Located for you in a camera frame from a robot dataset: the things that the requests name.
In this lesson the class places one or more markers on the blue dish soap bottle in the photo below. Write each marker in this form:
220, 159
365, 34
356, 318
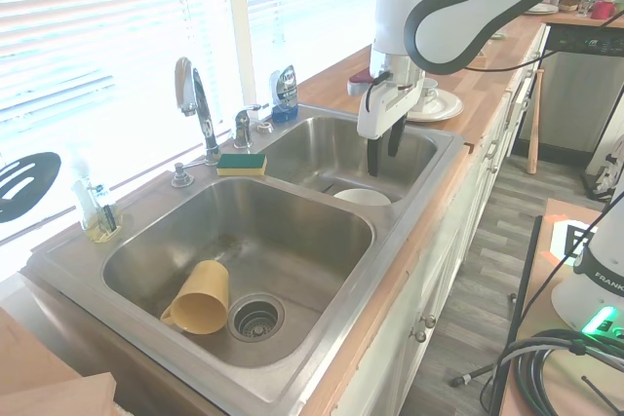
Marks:
284, 89

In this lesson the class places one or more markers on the stainless steel double sink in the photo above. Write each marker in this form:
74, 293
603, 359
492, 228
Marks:
273, 260

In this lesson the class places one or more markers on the yellow plastic mug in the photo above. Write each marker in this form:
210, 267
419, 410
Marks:
200, 299

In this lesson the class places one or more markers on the wooden robot mounting board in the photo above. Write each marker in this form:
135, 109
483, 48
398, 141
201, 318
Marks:
541, 279

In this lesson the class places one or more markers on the metal cabinet knob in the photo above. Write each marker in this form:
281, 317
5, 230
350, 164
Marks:
419, 336
431, 320

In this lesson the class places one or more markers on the chrome soap dispenser pump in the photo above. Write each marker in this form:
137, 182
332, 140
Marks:
180, 177

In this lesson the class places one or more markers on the white and black machine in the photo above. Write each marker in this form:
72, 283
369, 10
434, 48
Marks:
607, 172

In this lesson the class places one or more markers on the red mug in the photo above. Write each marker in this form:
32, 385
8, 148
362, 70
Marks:
602, 10

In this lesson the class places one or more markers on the black slotted spatula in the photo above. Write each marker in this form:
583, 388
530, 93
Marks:
29, 182

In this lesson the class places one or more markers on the white bowl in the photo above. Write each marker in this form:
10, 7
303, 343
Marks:
363, 198

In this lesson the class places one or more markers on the white kitchen cabinet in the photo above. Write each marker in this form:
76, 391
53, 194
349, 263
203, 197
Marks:
439, 265

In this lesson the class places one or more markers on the light wooden board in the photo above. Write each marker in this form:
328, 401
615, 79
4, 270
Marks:
39, 367

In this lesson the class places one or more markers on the white teacup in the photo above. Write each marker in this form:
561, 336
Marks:
430, 89

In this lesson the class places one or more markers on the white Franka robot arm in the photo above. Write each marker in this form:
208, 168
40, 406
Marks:
439, 41

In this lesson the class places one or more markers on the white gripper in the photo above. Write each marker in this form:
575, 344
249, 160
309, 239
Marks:
385, 114

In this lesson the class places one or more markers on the red and white container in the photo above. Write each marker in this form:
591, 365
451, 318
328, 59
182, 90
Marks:
358, 82

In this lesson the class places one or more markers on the metal drain strainer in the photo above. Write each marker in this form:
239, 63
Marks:
256, 317

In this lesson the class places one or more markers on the black metal pole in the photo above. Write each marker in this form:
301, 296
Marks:
526, 275

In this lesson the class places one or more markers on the stack of white plates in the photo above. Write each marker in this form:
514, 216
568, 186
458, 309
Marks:
541, 9

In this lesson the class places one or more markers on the white window blind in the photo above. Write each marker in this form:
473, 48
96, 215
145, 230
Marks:
312, 2
97, 46

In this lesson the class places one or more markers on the stainless steel dishwasher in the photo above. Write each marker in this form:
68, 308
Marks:
570, 104

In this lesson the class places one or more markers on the chrome faucet spout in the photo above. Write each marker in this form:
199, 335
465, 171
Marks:
205, 114

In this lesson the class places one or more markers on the yellow green sponge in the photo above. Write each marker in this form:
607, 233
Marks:
241, 164

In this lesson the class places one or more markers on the clear soap dispenser bottle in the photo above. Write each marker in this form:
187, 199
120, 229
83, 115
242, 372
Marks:
92, 211

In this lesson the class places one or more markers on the small brown bowl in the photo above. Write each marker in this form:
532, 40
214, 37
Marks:
568, 3

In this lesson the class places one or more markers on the white plate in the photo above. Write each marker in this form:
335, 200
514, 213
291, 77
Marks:
446, 106

